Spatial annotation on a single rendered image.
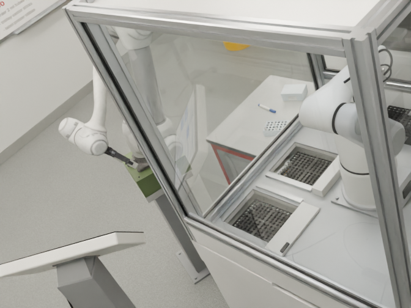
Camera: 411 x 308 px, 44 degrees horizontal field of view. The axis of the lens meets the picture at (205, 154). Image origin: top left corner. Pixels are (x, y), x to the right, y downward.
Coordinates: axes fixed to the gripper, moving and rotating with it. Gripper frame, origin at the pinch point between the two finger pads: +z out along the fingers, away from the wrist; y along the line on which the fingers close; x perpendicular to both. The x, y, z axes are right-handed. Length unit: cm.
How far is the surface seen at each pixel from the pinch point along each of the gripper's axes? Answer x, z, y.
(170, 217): 14.6, 42.6, -0.3
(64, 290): 59, -25, -42
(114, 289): 51, -5, -45
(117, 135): -26, 100, 185
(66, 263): 49, -30, -41
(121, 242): 30, -28, -63
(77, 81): -62, 87, 284
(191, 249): 25, 70, 2
